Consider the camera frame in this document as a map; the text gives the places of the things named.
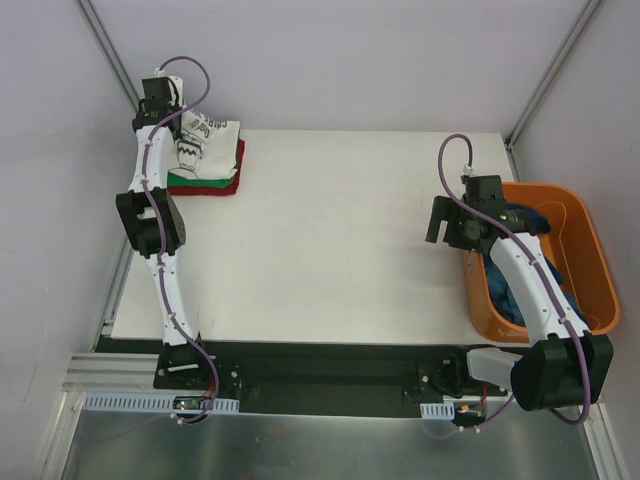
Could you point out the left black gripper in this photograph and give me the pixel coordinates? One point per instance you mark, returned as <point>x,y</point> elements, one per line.
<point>151,116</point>

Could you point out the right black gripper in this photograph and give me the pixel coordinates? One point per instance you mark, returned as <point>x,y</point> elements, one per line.
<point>452,226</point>

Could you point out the white green sleeved t shirt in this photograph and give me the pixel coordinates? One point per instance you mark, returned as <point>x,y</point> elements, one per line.
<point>206,150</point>

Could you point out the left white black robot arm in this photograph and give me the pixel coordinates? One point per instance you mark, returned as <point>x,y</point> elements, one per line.
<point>153,224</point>

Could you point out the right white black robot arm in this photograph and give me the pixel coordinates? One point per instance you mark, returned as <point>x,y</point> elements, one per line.
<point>484,198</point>

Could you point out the blue t shirts pile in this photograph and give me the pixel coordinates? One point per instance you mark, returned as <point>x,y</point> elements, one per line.
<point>524,285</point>

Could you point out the folded green t shirt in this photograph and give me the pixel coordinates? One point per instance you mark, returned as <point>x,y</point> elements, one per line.
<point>174,180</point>

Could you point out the folded red t shirt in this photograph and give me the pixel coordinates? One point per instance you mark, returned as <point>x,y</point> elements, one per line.
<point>229,191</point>

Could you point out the orange plastic tub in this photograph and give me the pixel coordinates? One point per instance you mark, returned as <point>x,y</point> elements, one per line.
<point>573,248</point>

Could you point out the left aluminium frame post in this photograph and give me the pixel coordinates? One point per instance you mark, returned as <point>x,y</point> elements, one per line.
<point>111,55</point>

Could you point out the aluminium frame post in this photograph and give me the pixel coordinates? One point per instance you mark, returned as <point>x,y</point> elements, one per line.
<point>111,55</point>
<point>579,26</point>

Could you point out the right white cable duct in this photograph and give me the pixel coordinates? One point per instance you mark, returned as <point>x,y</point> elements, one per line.
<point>438,411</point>

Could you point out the white cable duct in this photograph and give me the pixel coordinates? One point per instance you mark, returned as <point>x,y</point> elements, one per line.
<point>157,403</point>
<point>438,411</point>

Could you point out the right aluminium frame post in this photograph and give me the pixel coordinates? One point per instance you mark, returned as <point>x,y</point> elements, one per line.
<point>579,26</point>

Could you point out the aluminium rail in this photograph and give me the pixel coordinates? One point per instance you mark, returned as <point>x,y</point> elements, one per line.
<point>115,367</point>

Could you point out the left white cable duct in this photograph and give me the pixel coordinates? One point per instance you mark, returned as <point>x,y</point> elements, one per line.
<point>157,403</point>

